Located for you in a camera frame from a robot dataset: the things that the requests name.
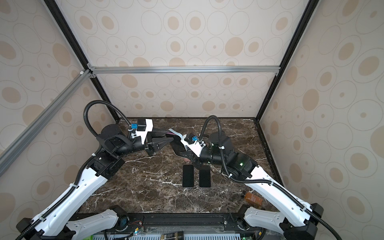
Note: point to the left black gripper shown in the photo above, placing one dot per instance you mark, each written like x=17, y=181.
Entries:
x=155, y=141

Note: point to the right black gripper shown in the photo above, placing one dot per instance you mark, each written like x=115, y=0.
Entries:
x=194, y=161

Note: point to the purple smartphone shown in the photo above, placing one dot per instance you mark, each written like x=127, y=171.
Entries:
x=205, y=177

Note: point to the phone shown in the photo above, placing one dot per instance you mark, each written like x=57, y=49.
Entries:
x=188, y=176
x=179, y=148

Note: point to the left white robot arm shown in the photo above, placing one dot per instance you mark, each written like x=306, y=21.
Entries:
x=54, y=222

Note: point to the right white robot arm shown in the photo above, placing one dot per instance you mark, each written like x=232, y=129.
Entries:
x=295, y=218

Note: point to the amber bottle black cap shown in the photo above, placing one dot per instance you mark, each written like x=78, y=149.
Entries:
x=253, y=200

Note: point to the dark bottle at front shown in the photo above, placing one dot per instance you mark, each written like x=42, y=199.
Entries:
x=173, y=236

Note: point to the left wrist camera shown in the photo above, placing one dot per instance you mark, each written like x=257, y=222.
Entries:
x=141, y=129

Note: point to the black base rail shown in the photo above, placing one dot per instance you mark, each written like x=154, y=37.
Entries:
x=183, y=223

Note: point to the silver aluminium back rail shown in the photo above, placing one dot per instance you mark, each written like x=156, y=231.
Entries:
x=187, y=70

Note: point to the silver aluminium rail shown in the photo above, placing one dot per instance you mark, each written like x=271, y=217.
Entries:
x=25, y=138
x=187, y=70

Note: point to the silver aluminium left rail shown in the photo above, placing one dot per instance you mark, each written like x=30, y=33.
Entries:
x=25, y=138

